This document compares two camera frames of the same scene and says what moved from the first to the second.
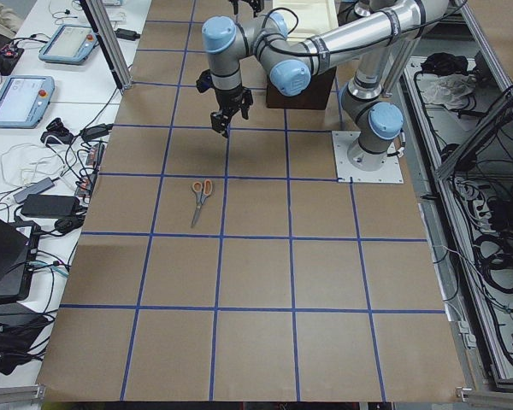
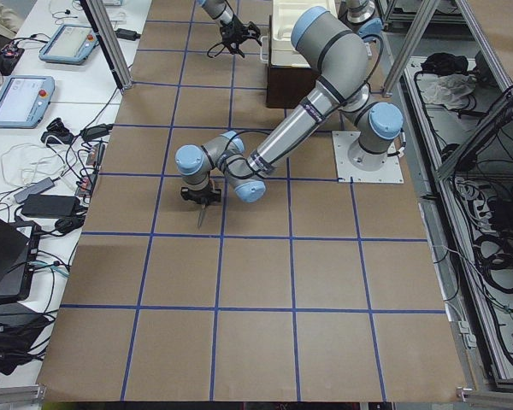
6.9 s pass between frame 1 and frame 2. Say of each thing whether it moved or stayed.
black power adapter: stayed
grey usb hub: stayed
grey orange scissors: moved
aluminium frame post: stayed
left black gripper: moved
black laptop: stayed
